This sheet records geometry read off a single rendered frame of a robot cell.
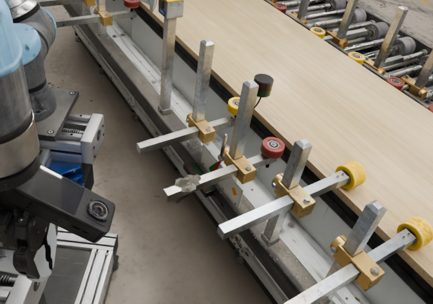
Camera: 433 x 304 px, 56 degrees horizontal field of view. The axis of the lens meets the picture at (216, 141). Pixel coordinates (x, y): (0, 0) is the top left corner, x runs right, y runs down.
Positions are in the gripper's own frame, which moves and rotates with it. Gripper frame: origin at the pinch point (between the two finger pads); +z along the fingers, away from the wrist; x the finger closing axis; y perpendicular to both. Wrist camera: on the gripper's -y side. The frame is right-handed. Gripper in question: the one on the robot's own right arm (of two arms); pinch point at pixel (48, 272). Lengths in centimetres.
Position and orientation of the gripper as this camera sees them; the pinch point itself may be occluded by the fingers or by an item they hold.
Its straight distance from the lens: 59.0
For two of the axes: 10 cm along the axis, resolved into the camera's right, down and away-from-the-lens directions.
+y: -9.9, -1.3, -0.5
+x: -0.5, 6.5, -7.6
